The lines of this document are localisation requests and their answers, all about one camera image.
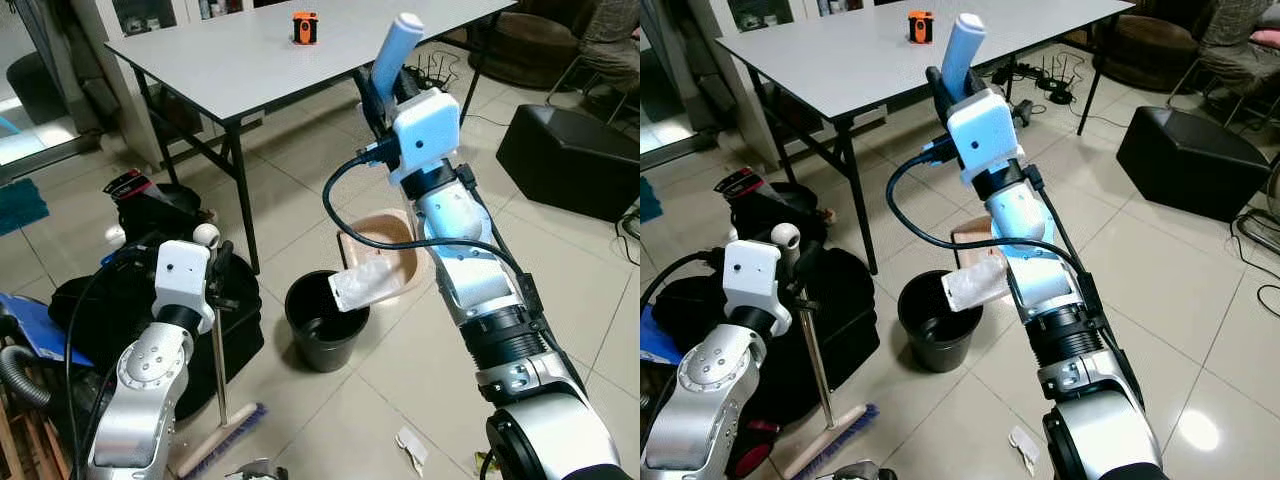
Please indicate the black round waste bin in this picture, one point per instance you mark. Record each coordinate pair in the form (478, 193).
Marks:
(935, 335)
(322, 335)

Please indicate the brown round chair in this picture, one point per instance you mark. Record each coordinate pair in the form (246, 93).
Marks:
(530, 45)
(1150, 45)

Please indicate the grey folding table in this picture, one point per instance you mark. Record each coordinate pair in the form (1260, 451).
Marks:
(860, 60)
(260, 55)

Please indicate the white crumpled paper scrap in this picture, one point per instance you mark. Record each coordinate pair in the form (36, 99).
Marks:
(412, 448)
(1025, 448)

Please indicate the large black bag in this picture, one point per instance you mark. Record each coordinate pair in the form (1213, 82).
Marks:
(850, 310)
(110, 320)

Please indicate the orange small device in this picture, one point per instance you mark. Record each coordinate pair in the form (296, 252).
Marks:
(920, 27)
(305, 28)

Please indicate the blue plastic sheet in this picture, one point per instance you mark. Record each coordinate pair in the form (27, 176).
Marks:
(660, 335)
(40, 325)

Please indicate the teal floor mat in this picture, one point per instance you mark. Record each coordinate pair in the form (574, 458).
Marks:
(20, 205)
(650, 200)

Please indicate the black and red tool case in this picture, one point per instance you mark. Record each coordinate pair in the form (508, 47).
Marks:
(765, 200)
(150, 205)

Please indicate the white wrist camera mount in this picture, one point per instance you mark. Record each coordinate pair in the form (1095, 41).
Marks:
(752, 285)
(425, 135)
(985, 135)
(182, 285)

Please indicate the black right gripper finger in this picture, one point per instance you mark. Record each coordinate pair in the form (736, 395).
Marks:
(936, 82)
(370, 88)

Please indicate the seated person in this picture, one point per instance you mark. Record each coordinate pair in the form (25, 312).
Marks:
(1240, 40)
(612, 40)

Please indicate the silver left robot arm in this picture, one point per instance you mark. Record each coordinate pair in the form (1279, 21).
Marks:
(140, 400)
(705, 405)

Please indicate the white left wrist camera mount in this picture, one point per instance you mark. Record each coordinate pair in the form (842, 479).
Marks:
(182, 285)
(752, 285)

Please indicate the clear plastic bag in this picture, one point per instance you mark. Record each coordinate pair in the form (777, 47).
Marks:
(975, 285)
(362, 288)

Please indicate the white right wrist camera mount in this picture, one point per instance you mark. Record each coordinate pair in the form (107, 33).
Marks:
(985, 135)
(425, 135)

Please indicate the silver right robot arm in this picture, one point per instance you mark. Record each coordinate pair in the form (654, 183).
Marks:
(1050, 290)
(490, 290)

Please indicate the black and red vacuum cleaner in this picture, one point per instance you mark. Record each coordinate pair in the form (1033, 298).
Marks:
(22, 375)
(752, 450)

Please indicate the black leather ottoman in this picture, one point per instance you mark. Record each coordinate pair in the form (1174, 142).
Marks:
(1190, 160)
(570, 160)

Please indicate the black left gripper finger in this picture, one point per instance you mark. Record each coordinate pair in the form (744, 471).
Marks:
(812, 255)
(226, 255)

